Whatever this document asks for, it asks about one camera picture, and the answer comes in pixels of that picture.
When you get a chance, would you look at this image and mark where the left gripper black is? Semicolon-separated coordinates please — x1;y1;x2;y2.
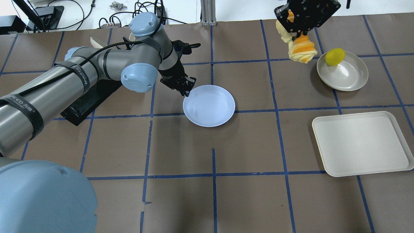
159;40;201;97

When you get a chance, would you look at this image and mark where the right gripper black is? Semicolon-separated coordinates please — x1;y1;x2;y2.
274;0;341;33

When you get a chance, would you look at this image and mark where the blue plate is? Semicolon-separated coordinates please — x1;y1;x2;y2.
182;85;236;128

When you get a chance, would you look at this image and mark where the yellow orange bread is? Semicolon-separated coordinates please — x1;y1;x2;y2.
276;20;318;64

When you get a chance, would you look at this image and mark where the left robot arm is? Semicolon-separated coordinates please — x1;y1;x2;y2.
0;12;200;233

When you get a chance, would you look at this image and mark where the cream round plate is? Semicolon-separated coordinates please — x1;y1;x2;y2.
316;51;369;92

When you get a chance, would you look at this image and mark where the yellow lemon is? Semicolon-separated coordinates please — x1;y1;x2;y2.
325;48;345;66

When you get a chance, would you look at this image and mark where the black dish rack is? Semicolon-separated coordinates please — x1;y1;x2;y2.
60;80;122;126

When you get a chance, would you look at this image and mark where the cream rectangular tray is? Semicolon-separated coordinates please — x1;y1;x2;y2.
311;111;413;177

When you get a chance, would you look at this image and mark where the aluminium frame post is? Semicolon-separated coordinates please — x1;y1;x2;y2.
201;0;217;27

